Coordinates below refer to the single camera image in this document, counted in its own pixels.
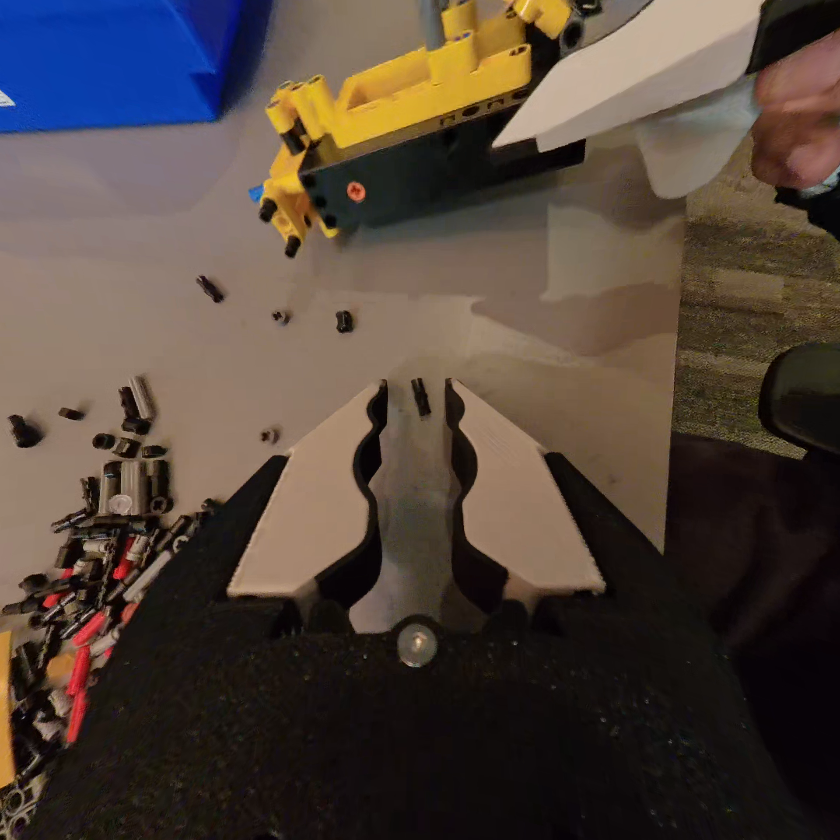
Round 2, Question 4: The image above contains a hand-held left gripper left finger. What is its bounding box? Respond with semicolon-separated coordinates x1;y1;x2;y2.
226;379;389;599

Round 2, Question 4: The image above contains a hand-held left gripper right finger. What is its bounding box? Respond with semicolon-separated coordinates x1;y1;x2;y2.
445;378;608;597

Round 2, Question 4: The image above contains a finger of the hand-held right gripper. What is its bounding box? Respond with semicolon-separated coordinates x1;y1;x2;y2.
491;0;767;200

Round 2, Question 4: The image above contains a pile of toy brick parts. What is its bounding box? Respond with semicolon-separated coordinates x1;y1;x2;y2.
0;459;224;834

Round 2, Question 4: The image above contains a yellow black toy brick assembly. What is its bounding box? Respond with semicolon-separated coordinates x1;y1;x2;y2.
249;0;588;258

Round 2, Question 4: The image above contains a person's right forearm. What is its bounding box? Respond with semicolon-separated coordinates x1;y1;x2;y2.
774;185;840;240

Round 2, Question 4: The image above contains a person's right hand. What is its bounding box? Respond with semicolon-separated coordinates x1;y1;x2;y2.
750;31;840;193

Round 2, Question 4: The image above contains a blue plastic bin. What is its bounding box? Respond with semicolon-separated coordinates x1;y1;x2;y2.
0;0;275;134

